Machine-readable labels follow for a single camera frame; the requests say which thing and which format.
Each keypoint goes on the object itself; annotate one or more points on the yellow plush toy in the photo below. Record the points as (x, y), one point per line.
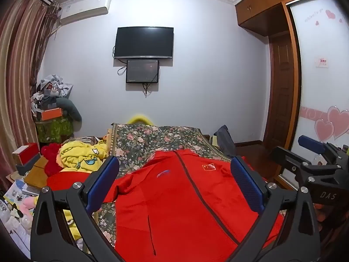
(139, 119)

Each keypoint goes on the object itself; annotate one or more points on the green patterned cloth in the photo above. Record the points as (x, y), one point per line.
(54, 131)

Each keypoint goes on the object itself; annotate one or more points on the black wall television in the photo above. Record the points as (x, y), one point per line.
(144, 43)

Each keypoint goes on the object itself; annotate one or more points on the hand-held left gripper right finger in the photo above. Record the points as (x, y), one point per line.
(245, 181)

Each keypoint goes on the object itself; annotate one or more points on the dark grey bag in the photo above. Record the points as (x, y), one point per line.
(225, 140)

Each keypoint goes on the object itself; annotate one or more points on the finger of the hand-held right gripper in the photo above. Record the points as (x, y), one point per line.
(310, 143)
(286, 162)

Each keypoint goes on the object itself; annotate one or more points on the red and white box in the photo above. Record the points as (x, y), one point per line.
(27, 155)

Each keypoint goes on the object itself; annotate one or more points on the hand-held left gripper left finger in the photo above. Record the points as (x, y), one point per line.
(105, 180)

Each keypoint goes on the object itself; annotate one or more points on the red plush toy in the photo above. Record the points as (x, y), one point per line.
(50, 155)

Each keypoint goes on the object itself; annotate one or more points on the orange box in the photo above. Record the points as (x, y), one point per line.
(51, 114)

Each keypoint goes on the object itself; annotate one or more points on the white heart-print sliding door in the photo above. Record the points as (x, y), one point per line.
(319, 92)

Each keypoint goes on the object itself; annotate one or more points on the floral bedspread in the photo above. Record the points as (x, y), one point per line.
(152, 139)

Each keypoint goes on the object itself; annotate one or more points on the small black wall monitor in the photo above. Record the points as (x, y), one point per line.
(142, 71)

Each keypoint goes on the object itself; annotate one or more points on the grey tray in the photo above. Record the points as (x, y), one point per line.
(26, 167)

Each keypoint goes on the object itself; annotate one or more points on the pink plush toy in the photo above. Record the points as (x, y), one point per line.
(29, 206)

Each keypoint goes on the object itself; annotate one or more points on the striped brown curtain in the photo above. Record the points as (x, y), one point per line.
(19, 73)

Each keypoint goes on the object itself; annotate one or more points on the white air conditioner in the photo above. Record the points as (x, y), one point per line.
(84, 9)

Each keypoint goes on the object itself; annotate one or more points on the yellow cartoon blanket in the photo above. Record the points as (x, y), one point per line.
(79, 155)

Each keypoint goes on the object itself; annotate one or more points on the door sticker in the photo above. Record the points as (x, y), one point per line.
(321, 62)

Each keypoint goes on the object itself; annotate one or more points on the grey stuffed cushion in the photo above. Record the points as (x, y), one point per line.
(72, 110)

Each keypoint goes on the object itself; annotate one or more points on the pile of printed papers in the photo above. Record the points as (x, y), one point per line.
(13, 204)

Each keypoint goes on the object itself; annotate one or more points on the red zip jacket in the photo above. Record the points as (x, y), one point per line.
(177, 202)

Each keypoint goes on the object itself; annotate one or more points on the wooden overhead cabinet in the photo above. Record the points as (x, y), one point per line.
(261, 8)

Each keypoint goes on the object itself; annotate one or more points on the pile of clutter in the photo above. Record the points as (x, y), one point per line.
(50, 88)

